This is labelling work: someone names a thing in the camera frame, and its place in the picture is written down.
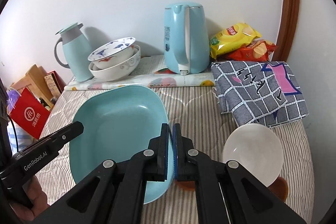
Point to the large white bowl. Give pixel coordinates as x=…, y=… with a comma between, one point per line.
x=257, y=149

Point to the grey checkered folded cloth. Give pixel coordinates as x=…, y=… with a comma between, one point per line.
x=266, y=93

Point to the brown wooden door frame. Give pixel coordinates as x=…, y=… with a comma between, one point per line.
x=288, y=24

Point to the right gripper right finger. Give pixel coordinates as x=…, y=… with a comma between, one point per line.
x=226, y=192

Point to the fruit print table mat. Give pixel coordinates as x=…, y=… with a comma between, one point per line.
x=151, y=72

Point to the brown clay bowl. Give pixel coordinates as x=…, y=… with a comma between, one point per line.
x=280, y=188
x=186, y=185

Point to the light blue thermos jug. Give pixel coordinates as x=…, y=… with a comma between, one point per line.
x=76, y=49

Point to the yellow chips bag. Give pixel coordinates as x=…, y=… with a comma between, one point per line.
x=232, y=38

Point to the blue square plate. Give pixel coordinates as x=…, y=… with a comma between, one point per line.
x=117, y=124

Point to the patterned brown box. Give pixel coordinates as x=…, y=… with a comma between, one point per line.
x=55, y=83

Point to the red paper bag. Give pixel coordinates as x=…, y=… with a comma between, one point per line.
x=30, y=114

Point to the white scroll pattern bowl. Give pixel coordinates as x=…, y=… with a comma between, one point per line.
x=118, y=71

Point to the red chips bag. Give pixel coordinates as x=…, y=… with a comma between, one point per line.
x=258, y=50

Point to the brown paper bag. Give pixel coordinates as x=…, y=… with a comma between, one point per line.
x=35, y=82

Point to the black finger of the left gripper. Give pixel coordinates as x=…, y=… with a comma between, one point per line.
x=64, y=135

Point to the light blue electric kettle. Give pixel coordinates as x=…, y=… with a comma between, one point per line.
x=186, y=40

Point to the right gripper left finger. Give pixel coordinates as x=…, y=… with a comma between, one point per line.
x=113, y=192

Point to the fish pattern porcelain bowl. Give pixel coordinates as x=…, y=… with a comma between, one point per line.
x=112, y=53

